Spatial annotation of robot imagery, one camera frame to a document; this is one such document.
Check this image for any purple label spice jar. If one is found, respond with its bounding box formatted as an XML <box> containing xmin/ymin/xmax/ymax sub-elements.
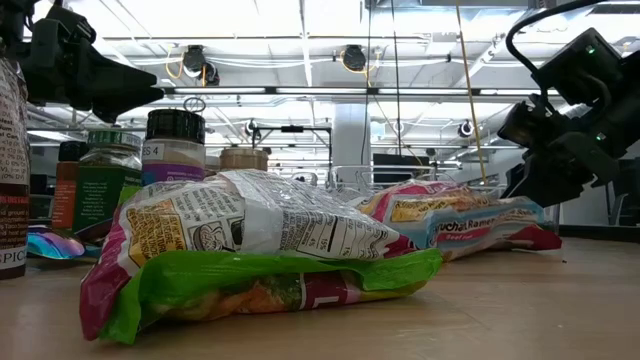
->
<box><xmin>140</xmin><ymin>108</ymin><xmax>207</xmax><ymax>187</ymax></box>

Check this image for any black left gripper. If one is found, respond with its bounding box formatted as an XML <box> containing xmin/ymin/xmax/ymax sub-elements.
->
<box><xmin>19</xmin><ymin>4</ymin><xmax>166</xmax><ymax>124</ymax></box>

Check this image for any black monitor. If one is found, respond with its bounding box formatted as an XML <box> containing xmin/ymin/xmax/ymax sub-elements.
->
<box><xmin>371</xmin><ymin>152</ymin><xmax>432</xmax><ymax>185</ymax></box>

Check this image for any orange label spice jar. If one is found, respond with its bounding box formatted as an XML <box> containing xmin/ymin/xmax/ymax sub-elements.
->
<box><xmin>51</xmin><ymin>140</ymin><xmax>91</xmax><ymax>232</ymax></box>

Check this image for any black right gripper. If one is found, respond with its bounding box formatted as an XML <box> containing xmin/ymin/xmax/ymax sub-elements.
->
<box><xmin>500</xmin><ymin>98</ymin><xmax>640</xmax><ymax>209</ymax></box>

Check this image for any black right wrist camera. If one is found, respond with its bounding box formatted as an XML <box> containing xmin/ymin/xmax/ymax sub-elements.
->
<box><xmin>497</xmin><ymin>99</ymin><xmax>551</xmax><ymax>147</ymax></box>

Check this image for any long ceiling light fixture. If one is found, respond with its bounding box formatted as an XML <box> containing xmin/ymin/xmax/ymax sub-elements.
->
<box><xmin>162</xmin><ymin>85</ymin><xmax>562</xmax><ymax>98</ymax></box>

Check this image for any tan lid spice jar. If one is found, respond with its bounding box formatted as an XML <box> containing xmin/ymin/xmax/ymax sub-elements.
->
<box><xmin>218</xmin><ymin>147</ymin><xmax>270</xmax><ymax>173</ymax></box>

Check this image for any black hanging cable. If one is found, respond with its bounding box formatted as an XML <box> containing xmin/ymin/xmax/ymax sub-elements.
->
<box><xmin>388</xmin><ymin>0</ymin><xmax>404</xmax><ymax>157</ymax></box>

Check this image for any green label spice jar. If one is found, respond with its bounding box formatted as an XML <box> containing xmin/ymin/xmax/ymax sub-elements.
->
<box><xmin>72</xmin><ymin>129</ymin><xmax>145</xmax><ymax>236</ymax></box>

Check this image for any iridescent metal spoon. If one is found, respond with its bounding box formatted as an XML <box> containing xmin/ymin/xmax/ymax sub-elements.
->
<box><xmin>74</xmin><ymin>218</ymin><xmax>117</xmax><ymax>246</ymax></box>
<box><xmin>25</xmin><ymin>224</ymin><xmax>87</xmax><ymax>261</ymax></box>

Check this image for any yellow edged ramen packet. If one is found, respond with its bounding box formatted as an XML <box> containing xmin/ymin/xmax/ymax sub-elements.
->
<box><xmin>78</xmin><ymin>168</ymin><xmax>419</xmax><ymax>342</ymax></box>

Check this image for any blue red beef ramen packet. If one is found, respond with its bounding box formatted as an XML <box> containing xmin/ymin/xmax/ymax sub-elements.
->
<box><xmin>399</xmin><ymin>195</ymin><xmax>565</xmax><ymax>263</ymax></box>

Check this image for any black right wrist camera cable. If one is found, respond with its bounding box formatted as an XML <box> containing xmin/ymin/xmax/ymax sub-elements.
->
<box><xmin>504</xmin><ymin>0</ymin><xmax>609</xmax><ymax>76</ymax></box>

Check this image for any pink edged ramen packet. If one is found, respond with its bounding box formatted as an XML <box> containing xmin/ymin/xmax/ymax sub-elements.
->
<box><xmin>344</xmin><ymin>178</ymin><xmax>507</xmax><ymax>225</ymax></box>

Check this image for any hanging wire loop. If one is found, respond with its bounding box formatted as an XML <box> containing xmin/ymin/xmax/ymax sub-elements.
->
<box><xmin>182</xmin><ymin>95</ymin><xmax>208</xmax><ymax>115</ymax></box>

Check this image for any black aluminium table frame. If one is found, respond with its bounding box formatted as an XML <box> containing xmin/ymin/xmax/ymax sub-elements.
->
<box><xmin>558</xmin><ymin>224</ymin><xmax>640</xmax><ymax>243</ymax></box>

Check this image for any yellow hanging cable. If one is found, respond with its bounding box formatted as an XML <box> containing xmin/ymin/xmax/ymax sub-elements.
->
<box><xmin>453</xmin><ymin>0</ymin><xmax>490</xmax><ymax>187</ymax></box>

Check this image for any black metal stand frame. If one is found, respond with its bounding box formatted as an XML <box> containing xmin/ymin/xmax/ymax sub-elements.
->
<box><xmin>250</xmin><ymin>124</ymin><xmax>334</xmax><ymax>171</ymax></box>

